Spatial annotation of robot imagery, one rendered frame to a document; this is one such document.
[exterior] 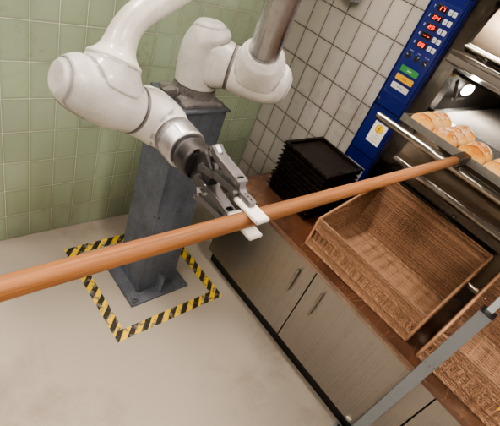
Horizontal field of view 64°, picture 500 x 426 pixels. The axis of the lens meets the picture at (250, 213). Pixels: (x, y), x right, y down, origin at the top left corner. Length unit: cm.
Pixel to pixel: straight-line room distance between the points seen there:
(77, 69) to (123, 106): 10
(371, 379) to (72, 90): 146
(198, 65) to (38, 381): 130
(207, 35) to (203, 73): 12
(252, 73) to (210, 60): 15
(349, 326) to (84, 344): 110
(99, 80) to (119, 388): 132
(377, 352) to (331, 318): 22
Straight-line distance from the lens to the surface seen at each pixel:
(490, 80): 172
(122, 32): 81
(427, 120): 162
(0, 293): 54
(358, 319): 166
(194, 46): 142
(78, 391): 180
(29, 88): 183
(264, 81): 138
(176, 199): 169
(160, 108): 84
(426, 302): 189
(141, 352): 190
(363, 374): 177
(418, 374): 155
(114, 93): 77
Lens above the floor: 162
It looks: 36 degrees down
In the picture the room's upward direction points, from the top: 24 degrees clockwise
